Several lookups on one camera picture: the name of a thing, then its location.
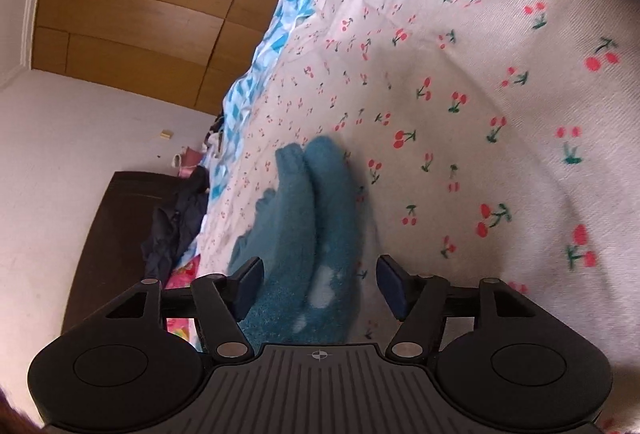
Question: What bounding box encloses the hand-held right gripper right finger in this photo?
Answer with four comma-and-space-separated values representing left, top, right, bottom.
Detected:
376, 255, 538, 360

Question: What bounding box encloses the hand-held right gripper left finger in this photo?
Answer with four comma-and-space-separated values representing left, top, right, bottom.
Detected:
102, 256, 264, 360

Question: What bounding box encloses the blue sweater with white flowers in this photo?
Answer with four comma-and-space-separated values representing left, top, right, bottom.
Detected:
227, 136, 373, 347

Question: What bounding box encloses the pink printed pillow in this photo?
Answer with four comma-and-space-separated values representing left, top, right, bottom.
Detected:
165, 254, 202, 351

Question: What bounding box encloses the dark navy jacket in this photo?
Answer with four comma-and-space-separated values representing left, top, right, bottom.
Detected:
140, 166, 211, 285

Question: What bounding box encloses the pink white item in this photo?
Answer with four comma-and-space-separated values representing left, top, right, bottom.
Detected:
172, 146, 206, 178

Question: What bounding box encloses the black white cloth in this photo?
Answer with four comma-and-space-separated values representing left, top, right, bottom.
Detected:
202, 119, 227, 161

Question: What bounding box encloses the cherry print bed sheet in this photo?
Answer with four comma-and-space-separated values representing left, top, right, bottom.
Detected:
192, 0, 640, 430

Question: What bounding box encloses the wooden wardrobe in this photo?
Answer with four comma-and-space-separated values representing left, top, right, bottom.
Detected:
31, 0, 331, 115

